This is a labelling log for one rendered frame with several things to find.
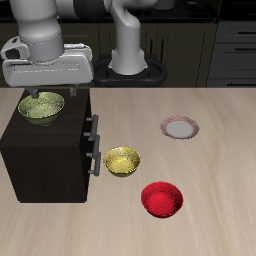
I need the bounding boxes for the green bowl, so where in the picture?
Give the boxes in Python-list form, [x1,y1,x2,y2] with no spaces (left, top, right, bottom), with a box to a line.
[17,91,66,127]

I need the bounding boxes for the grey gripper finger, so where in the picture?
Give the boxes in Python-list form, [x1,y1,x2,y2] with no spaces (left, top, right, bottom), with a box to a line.
[25,86,41,100]
[69,83,80,97]

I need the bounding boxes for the white plate with pink rim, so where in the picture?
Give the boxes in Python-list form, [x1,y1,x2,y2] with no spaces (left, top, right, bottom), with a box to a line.
[159,114,201,141]

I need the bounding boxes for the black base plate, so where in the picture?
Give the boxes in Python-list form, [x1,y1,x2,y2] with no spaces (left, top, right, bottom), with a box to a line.
[91,53,168,86]

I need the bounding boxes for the dark wooden cabinet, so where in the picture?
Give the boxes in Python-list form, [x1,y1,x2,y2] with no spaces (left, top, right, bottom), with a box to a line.
[0,87,102,204]

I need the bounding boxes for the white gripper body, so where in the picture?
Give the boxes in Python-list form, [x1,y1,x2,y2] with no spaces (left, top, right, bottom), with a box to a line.
[1,43,95,88]

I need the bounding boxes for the red bowl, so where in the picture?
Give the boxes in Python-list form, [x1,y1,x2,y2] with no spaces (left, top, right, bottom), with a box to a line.
[140,181,184,220]

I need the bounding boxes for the dark kitchen cupboards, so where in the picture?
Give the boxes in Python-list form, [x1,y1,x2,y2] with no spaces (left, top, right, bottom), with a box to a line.
[0,0,256,89]

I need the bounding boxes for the yellow bowl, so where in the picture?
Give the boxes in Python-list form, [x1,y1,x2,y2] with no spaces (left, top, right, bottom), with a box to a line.
[102,146,142,178]

